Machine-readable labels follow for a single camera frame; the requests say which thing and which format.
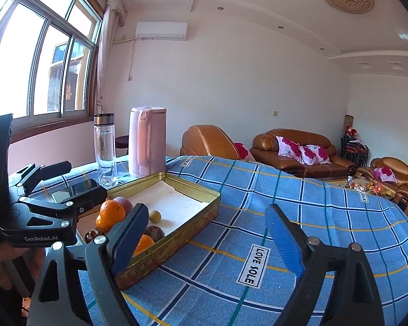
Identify large orange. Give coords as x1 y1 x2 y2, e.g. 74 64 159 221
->
95 200 126 233

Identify dark brown dried fruit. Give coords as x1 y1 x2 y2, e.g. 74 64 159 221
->
144 225 165 243
84 228 105 244

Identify small mandarin orange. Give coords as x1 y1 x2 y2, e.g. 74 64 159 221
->
132 234 154 256

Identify person's left hand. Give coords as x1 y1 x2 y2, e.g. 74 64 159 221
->
0 242 45 290

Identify purple passion fruit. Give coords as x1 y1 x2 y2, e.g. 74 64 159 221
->
113 196 133 215

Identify dark round stool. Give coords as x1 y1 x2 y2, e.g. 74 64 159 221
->
115 136 129 154

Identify small yellow longan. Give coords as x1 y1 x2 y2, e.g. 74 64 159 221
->
149 210 162 224

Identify clear glass water bottle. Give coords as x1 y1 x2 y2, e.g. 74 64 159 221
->
94 113 118 189

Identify pink electric kettle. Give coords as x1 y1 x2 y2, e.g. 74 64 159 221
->
128 107 166 177

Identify gold metal tin tray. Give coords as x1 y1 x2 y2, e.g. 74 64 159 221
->
76 171 222 291

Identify blue plaid tablecloth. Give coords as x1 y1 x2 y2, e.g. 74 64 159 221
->
28 156 408 325

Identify coffee table with snacks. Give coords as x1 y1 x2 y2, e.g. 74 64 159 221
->
324 176 394 200

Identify brown leather armchair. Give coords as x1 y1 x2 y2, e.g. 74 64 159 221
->
356 157 408 216
180 124 240 160

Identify pink floral cushion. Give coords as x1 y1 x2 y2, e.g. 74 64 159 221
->
276 136 304 164
299 144 331 166
373 167 398 184

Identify stacked dark chairs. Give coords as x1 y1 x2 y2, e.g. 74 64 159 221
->
341 135 369 167

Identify brown leather sofa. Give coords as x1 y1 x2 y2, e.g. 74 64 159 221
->
251 129 355 179

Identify pink curtain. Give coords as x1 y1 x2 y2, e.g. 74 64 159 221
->
95 0 127 114

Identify window with frame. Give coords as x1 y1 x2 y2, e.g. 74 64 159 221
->
0 0 106 142

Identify white wall air conditioner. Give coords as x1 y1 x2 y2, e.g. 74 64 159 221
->
135 21 188 40

